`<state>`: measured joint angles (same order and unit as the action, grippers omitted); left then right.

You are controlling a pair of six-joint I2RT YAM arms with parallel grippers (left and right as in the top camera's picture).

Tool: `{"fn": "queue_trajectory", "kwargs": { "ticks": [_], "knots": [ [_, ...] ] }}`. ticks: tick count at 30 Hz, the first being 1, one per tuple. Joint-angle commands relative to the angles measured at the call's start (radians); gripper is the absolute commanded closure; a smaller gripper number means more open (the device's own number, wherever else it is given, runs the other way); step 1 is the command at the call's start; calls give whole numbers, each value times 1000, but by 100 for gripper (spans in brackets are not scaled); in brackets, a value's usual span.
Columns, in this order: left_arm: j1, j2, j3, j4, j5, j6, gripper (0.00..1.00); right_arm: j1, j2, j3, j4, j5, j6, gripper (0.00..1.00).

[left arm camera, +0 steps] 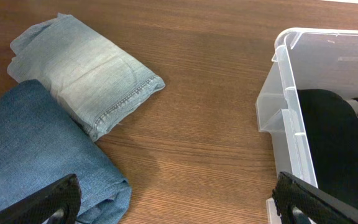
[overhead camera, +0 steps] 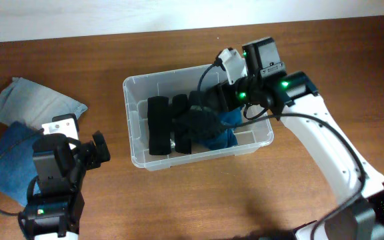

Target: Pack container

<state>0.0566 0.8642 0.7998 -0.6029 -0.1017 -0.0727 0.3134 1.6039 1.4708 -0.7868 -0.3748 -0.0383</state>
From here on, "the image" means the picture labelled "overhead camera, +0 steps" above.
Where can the black taped garment bundle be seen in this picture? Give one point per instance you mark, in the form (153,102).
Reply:
(198,122)

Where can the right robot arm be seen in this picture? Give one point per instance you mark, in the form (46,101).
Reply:
(358,187)

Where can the light grey jeans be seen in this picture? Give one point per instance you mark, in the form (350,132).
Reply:
(32,104)

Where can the dark blue taped garment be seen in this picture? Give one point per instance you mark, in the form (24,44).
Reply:
(227,139)

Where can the blue denim jeans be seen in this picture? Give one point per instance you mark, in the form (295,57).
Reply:
(16,162)

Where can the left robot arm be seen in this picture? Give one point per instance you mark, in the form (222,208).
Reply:
(54,199)

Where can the clear plastic storage bin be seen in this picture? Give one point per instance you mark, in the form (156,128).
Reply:
(137,89)

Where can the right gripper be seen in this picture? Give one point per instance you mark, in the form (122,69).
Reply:
(226,94)

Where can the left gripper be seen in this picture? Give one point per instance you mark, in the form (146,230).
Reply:
(96,156)

